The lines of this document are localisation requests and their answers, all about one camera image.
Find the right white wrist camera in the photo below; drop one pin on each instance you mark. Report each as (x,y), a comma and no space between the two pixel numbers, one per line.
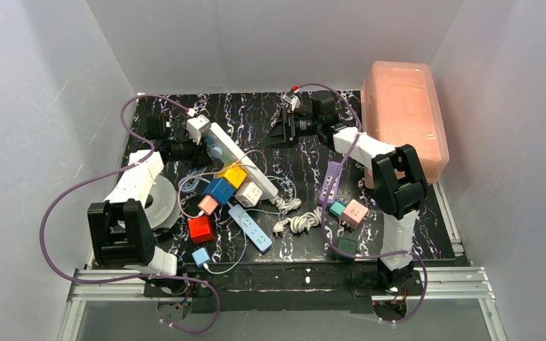
(292,101)

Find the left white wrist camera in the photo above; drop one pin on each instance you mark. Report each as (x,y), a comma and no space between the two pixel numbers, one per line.
(197,127)

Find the light blue charger plug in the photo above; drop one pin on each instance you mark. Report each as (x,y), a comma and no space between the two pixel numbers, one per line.
(201,257)

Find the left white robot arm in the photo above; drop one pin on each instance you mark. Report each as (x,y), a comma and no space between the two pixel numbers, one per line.
(119,227)

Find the teal charger plug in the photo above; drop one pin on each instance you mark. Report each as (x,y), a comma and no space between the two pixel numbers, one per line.
(337,208)

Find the small pink charger plug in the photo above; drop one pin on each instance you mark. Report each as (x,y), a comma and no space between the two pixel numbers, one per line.
(208,205)

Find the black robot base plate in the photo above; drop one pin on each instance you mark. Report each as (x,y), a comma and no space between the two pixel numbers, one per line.
(295,286)

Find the blue power strip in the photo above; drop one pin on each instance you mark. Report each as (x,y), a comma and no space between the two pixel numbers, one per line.
(254,232)

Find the pink translucent storage box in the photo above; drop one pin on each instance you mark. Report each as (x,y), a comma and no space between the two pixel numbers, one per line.
(399,106)

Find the blue cube socket adapter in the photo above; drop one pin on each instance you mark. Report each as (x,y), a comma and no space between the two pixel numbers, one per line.
(220,189)

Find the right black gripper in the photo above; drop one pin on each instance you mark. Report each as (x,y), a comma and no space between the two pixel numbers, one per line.
(290,126)

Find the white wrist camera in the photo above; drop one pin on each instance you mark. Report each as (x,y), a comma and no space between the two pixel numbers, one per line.
(197,127)
(292,101)

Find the red cube socket adapter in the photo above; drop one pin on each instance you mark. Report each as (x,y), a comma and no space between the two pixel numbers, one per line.
(200,229)

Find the white filament spool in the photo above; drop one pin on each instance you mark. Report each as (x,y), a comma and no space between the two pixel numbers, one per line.
(161,207)

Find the pink cube socket adapter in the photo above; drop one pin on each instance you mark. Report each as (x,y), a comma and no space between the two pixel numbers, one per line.
(353,214)

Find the green cube socket adapter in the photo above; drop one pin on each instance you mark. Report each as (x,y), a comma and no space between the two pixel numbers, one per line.
(346,245)

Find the purple cube socket adapter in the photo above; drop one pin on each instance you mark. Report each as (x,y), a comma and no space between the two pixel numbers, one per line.
(329,186)

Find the yellow cube socket adapter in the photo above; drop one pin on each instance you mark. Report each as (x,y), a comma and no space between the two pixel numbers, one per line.
(235,175)

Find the white cube socket adapter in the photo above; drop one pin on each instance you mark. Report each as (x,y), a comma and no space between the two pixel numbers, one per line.
(249,194)

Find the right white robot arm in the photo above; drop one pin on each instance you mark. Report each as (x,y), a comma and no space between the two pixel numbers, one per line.
(400,186)

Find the white power strip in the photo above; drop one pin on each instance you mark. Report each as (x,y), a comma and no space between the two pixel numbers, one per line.
(214,136)

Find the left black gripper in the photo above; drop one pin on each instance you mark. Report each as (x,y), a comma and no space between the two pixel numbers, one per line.
(197,150)

